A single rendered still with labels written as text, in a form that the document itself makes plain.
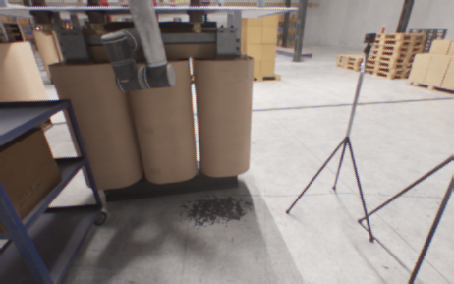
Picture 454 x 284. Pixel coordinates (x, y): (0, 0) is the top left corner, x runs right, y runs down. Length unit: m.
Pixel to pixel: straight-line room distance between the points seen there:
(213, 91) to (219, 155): 0.48
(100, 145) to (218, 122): 0.81
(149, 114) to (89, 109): 0.36
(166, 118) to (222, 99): 0.40
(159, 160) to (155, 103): 0.42
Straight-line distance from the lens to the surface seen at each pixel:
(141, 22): 1.15
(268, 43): 6.46
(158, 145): 1.69
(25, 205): 1.39
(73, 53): 1.68
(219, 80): 1.56
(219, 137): 1.68
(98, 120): 1.70
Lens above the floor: 1.25
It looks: 26 degrees down
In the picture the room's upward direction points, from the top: 1 degrees counter-clockwise
